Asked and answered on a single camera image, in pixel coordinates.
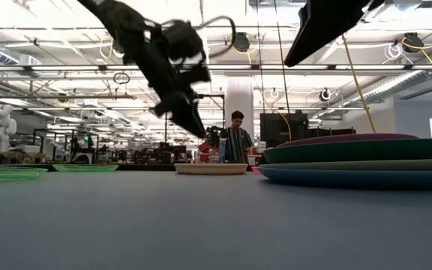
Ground person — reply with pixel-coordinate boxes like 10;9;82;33
223;110;255;165

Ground white robot figure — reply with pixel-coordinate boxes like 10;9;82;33
0;103;18;153

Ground large black monitor back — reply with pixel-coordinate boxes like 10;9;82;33
259;112;310;149

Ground green translucent plastic plate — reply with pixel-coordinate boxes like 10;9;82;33
0;166;49;182
52;163;120;174

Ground cream plastic plate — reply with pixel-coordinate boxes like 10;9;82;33
173;163;249;176

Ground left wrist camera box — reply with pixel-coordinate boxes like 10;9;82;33
161;19;208;63

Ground blue plastic plate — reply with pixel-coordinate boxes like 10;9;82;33
257;166;432;190

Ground dark green plastic plate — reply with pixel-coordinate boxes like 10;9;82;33
262;138;432;165

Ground black table frame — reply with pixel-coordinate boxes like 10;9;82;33
0;162;262;173

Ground grey-green plastic plate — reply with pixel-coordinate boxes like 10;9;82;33
259;158;432;172

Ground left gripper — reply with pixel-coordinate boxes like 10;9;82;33
124;25;212;139

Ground maroon plastic plate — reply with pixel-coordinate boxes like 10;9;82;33
275;133;420;149

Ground black hanging cable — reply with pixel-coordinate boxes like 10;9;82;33
274;0;289;113

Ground yellow hanging cable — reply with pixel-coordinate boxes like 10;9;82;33
341;35;377;134

